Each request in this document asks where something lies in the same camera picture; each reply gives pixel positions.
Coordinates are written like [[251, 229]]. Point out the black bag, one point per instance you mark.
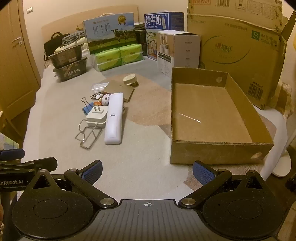
[[52, 45]]

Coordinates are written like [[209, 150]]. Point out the large brown cardboard box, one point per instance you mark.
[[235, 41]]

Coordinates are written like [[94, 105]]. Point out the white wall switch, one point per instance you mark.
[[29, 10]]

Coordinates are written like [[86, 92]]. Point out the wooden wardrobe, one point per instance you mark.
[[13, 69]]

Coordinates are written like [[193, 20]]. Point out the blue binder clip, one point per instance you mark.
[[90, 108]]

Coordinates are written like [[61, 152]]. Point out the brown card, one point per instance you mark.
[[120, 89]]

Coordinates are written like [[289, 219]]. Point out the dark hair clip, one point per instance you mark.
[[96, 96]]

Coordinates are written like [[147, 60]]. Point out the wooden headboard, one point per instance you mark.
[[69, 27]]

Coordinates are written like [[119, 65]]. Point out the white remote control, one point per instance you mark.
[[114, 118]]

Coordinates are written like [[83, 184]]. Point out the grey folded cloth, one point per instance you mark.
[[74, 37]]

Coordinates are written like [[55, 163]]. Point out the dark blue milk carton box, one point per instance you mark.
[[159, 22]]

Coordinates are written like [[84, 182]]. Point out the shallow cardboard tray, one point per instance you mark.
[[208, 111]]

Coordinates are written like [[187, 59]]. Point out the light blue cow milk box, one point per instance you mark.
[[106, 32]]

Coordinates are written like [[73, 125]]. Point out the beige fused plug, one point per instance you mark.
[[130, 80]]

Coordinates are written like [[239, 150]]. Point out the white product box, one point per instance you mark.
[[178, 51]]

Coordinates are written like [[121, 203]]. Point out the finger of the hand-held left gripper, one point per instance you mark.
[[13, 153], [34, 163]]

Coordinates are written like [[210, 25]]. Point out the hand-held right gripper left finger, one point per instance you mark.
[[92, 172]]

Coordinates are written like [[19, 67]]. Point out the clear bag of floss picks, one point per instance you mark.
[[99, 87]]

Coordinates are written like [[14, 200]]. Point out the green tissue pack bundle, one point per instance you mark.
[[115, 58]]

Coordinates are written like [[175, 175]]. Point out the black food container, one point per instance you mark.
[[66, 55], [69, 70]]

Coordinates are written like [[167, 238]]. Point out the white power adapter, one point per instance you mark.
[[97, 117]]

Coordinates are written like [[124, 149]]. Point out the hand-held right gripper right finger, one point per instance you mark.
[[203, 172]]

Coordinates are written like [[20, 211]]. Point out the blue cat figurine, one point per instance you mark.
[[106, 99]]

